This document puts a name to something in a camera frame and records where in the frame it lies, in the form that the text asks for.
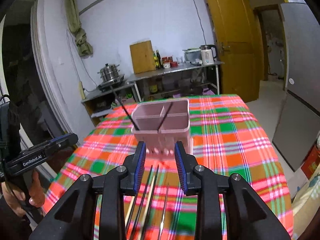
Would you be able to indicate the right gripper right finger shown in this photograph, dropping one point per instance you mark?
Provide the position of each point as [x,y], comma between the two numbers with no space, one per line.
[247,215]

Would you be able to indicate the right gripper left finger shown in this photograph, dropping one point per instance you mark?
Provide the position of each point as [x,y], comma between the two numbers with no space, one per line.
[73,215]

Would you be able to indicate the light wooden chopstick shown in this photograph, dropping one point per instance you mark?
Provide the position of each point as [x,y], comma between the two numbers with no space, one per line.
[135,211]

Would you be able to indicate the black chopstick silver end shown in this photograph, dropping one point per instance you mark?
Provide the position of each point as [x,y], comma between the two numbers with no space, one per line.
[165,116]

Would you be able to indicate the steel kitchen shelf table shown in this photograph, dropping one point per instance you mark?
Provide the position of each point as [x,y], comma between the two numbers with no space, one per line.
[175,79]

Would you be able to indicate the person's left hand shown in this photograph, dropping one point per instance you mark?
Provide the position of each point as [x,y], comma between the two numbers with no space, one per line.
[13,195]

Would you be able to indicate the plaid tablecloth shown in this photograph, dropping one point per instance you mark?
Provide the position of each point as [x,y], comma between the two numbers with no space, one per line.
[227,139]

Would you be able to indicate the beige power strip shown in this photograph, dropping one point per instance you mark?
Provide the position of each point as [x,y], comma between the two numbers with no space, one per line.
[81,90]

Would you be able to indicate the low steel side shelf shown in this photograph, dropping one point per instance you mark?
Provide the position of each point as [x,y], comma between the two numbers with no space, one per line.
[99,104]

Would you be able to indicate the silver refrigerator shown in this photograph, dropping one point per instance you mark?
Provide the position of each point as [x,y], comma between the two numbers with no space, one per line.
[298,125]

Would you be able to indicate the black induction cooker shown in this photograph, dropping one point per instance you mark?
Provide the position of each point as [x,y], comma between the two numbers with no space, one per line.
[113,82]

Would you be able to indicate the pink plastic utensil holder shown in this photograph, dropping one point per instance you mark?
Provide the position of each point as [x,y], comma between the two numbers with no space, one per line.
[176,127]

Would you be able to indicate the stainless steel steamer pot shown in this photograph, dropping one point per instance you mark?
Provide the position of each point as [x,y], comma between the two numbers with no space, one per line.
[109,72]

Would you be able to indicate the green hanging curtain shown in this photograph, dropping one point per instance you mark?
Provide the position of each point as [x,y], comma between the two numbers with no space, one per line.
[75,27]

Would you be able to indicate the wooden cutting board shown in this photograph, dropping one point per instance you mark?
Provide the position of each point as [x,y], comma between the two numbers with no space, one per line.
[142,57]

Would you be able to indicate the yellow wooden door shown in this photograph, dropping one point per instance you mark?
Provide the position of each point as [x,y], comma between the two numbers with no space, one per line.
[236,40]

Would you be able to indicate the white electric kettle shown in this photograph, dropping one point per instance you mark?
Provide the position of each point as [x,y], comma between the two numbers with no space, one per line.
[208,54]

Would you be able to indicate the grey rice cooker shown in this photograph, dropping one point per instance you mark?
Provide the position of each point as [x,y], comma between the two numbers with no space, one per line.
[192,55]

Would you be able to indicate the dark oil bottle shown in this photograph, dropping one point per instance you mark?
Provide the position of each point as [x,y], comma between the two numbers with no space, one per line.
[159,59]

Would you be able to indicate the red lidded jar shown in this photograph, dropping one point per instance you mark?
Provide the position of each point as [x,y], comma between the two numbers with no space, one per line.
[166,62]

